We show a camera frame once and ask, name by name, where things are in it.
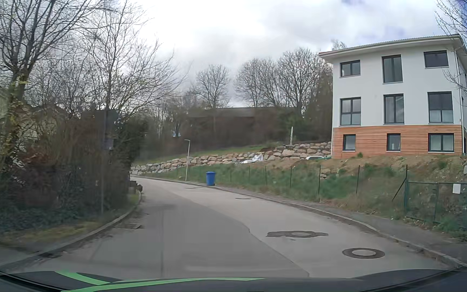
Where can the blue wheelie bin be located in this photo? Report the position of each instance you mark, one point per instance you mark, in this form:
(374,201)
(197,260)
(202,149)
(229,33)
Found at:
(210,178)

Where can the row of bare trees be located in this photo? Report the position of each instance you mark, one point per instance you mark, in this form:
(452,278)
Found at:
(266,81)

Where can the white car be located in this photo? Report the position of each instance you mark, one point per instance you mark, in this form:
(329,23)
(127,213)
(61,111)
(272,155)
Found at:
(314,157)

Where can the grey asphalt road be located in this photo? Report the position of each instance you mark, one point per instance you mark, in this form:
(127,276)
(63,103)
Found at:
(201,235)

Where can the grassy bank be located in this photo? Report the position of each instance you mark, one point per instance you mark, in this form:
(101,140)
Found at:
(339,182)

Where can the car's own bonnet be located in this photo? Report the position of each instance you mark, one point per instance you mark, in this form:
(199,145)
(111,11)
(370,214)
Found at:
(233,284)

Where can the brown hedge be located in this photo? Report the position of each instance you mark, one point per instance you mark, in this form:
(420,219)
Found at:
(67,178)

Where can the white and wood-clad house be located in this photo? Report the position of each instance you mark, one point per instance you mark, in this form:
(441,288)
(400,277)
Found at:
(403,101)

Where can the grass verge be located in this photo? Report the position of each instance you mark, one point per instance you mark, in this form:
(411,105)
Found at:
(71,229)

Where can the grey pavement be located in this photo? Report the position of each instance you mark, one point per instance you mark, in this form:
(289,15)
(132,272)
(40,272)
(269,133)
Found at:
(399,231)

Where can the group of bare trees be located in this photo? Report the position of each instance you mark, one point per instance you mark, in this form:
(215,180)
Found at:
(55,81)

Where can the natural stone wall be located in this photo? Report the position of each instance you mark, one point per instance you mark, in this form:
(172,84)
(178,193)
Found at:
(233,157)

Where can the grey lamp post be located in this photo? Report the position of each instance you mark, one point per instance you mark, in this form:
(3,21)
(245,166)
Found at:
(187,160)

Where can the white post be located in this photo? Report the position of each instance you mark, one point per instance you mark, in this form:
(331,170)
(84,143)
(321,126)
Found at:
(291,135)

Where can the road sign on post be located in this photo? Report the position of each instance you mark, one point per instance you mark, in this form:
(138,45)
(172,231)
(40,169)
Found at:
(104,162)

